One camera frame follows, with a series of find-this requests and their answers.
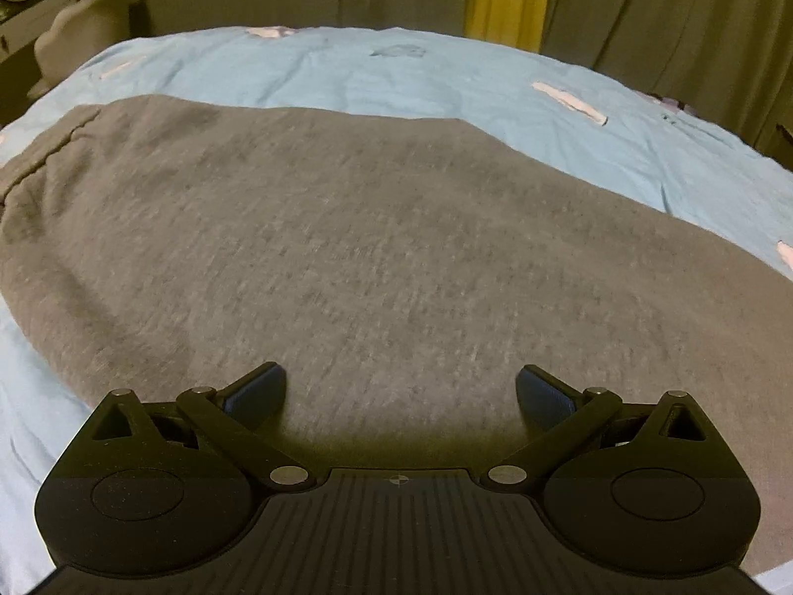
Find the grey pants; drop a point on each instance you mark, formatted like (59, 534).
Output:
(372, 229)

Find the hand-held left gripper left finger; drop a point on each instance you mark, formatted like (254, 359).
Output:
(260, 389)

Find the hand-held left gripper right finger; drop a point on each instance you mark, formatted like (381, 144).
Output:
(542, 395)

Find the grey pillow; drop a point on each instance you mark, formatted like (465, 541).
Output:
(87, 31)

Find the blue mushroom print bedsheet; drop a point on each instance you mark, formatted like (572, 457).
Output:
(384, 77)

